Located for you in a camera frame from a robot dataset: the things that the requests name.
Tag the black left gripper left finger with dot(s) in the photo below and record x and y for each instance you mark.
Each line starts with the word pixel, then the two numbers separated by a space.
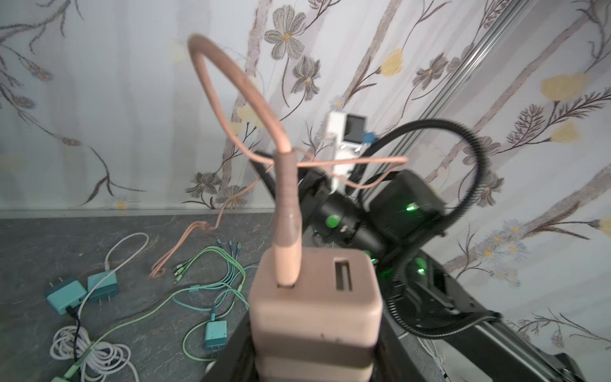
pixel 237 361

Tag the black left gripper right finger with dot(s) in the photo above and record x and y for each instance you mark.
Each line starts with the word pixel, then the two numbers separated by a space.
pixel 392 362

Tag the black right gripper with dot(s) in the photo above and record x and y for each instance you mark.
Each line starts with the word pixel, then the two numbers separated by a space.
pixel 403 216

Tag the teal charger with cable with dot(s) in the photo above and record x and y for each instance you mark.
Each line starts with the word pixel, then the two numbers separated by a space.
pixel 230 289

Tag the pink charger with cable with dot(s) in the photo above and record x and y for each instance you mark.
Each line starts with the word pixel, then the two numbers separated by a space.
pixel 315 313

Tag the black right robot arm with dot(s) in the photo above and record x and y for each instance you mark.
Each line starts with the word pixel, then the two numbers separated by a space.
pixel 478 334

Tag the teal charger on table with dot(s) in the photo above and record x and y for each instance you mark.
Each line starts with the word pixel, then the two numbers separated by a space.
pixel 68 293

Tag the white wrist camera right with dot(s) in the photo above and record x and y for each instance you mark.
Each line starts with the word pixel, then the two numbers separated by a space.
pixel 348 134

